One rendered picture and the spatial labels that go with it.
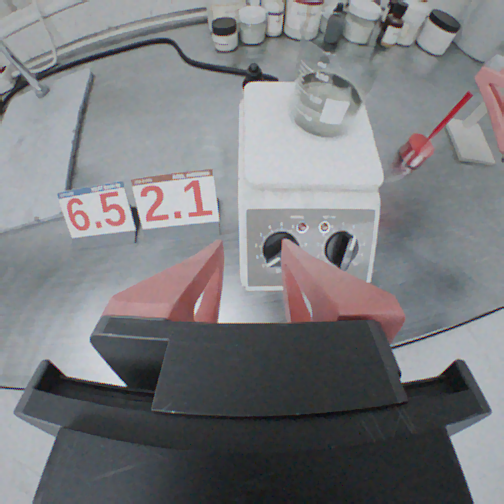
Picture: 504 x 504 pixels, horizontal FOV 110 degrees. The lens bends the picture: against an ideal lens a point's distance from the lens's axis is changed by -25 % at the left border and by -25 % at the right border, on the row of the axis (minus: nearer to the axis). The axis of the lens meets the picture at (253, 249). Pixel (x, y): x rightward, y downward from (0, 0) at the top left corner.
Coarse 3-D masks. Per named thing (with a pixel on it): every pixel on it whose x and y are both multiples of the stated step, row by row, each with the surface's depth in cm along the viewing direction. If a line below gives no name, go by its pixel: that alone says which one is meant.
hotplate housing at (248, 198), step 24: (240, 120) 22; (240, 144) 22; (240, 168) 21; (240, 192) 20; (264, 192) 20; (288, 192) 20; (312, 192) 20; (336, 192) 20; (360, 192) 20; (240, 216) 21; (240, 240) 21; (240, 264) 22; (264, 288) 22
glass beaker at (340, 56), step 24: (312, 24) 13; (336, 24) 13; (360, 24) 13; (312, 48) 12; (336, 48) 15; (360, 48) 14; (384, 48) 12; (312, 72) 13; (336, 72) 12; (360, 72) 12; (312, 96) 15; (336, 96) 14; (360, 96) 14; (312, 120) 17; (336, 120) 16
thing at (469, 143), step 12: (480, 108) 26; (456, 120) 30; (468, 120) 29; (456, 132) 29; (468, 132) 30; (480, 132) 30; (456, 144) 29; (468, 144) 29; (480, 144) 29; (468, 156) 28; (480, 156) 29; (492, 156) 29
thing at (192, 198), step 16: (144, 192) 24; (160, 192) 24; (176, 192) 24; (192, 192) 25; (208, 192) 25; (144, 208) 25; (160, 208) 25; (176, 208) 25; (192, 208) 25; (208, 208) 25
